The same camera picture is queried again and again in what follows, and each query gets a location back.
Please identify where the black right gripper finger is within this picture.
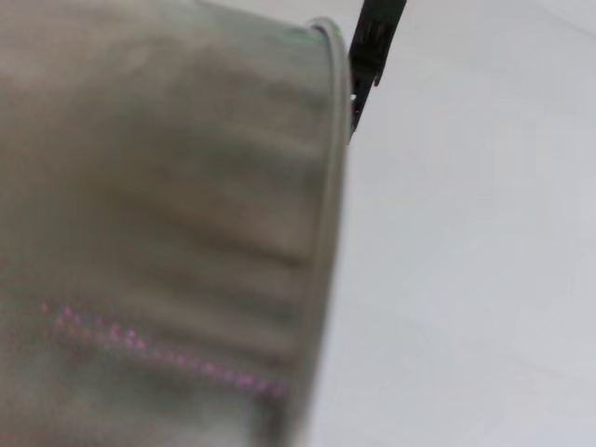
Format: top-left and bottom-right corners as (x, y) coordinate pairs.
(347, 0), (409, 137)

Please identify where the translucent plastic measuring cup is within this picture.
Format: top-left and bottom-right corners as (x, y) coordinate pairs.
(0, 0), (354, 447)

